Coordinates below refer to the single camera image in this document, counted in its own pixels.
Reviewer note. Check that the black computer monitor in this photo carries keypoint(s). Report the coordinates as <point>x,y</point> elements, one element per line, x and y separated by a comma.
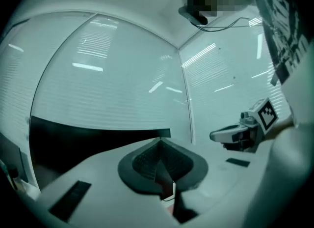
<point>73,143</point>

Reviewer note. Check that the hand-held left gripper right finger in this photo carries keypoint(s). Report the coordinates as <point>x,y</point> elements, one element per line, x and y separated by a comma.
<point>216,175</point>

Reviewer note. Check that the black head-worn camera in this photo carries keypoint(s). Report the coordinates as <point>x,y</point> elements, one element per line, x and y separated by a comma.
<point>193,17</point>

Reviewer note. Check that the black printed t-shirt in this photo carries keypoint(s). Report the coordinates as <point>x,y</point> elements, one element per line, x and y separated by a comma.
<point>282,25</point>

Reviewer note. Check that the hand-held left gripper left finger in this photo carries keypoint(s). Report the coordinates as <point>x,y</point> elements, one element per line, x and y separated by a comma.
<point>103,190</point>

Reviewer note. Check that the person's right forearm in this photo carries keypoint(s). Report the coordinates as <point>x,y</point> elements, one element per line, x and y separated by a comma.
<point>282,127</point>

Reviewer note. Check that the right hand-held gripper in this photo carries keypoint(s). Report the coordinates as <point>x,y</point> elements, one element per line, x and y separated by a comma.
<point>255,121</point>

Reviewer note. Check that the dark gray monitor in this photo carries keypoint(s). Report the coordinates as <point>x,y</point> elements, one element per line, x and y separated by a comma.
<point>12,155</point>

